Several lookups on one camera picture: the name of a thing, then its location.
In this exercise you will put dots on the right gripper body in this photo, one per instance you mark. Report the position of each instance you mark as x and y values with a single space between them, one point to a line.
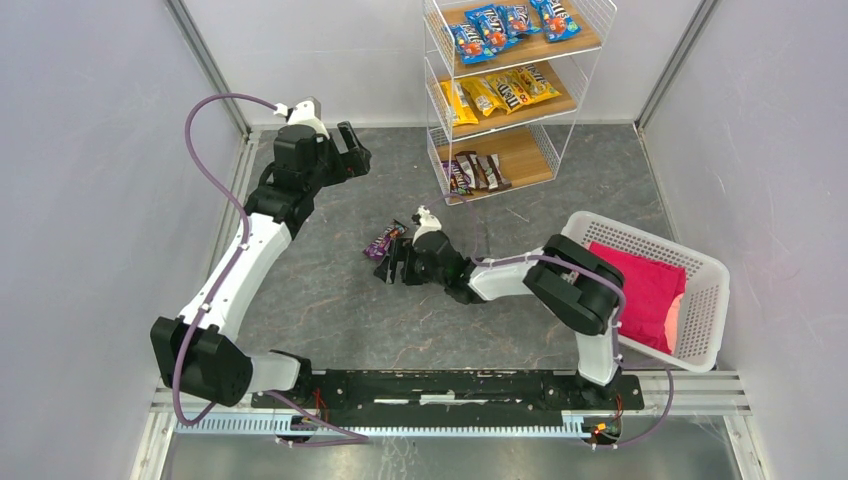
404 260

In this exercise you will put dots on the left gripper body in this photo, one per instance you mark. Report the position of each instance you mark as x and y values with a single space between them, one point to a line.
346 153

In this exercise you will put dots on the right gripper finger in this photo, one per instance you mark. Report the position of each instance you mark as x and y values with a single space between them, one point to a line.
409 271
387 270

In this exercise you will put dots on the brown candy bar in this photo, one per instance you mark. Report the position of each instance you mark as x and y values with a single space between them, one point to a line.
490 175
466 161

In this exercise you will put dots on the yellow candy bag top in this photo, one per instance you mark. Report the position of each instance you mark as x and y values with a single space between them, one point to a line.
459 108

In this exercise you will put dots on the yellow candy bag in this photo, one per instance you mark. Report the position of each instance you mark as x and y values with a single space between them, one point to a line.
535 84
510 91
485 99
459 108

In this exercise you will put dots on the blue candy bag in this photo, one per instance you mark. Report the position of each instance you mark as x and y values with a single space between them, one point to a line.
516 20
469 44
556 23
491 28

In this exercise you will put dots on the yellow candy bag bottom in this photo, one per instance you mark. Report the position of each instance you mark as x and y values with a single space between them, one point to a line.
510 91

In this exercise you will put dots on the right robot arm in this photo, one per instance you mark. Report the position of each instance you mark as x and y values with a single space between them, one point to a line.
583 291

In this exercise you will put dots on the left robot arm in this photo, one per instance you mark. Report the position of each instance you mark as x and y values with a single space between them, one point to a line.
196 351

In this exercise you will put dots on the purple candy bag on floor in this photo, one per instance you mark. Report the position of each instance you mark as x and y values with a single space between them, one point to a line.
379 247

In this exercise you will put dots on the purple candy bag on shelf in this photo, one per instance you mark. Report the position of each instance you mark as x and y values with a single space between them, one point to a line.
458 180

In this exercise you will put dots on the bottom wooden shelf board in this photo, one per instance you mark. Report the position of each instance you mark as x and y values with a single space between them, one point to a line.
526 154

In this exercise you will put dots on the wooden shelf board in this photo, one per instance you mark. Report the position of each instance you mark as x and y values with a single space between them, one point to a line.
526 154
593 17
567 77

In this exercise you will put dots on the top wooden shelf board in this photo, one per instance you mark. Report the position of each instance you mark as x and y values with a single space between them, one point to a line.
593 17

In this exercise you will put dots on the middle wooden shelf board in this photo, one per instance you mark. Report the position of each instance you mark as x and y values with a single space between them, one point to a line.
567 77

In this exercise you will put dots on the pink cloth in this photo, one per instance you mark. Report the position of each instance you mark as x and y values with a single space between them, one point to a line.
654 292

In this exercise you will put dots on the white plastic basket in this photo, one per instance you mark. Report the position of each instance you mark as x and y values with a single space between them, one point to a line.
701 318

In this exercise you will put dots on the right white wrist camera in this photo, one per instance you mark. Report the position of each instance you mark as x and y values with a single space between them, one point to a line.
425 223

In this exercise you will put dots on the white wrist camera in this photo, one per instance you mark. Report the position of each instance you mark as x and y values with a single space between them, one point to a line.
306 112
425 223

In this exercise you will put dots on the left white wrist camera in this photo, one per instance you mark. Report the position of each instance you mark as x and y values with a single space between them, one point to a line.
306 112

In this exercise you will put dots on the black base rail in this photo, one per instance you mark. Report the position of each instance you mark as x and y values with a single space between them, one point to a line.
461 398

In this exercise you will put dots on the white wire shelf rack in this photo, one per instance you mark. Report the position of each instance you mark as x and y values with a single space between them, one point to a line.
587 62

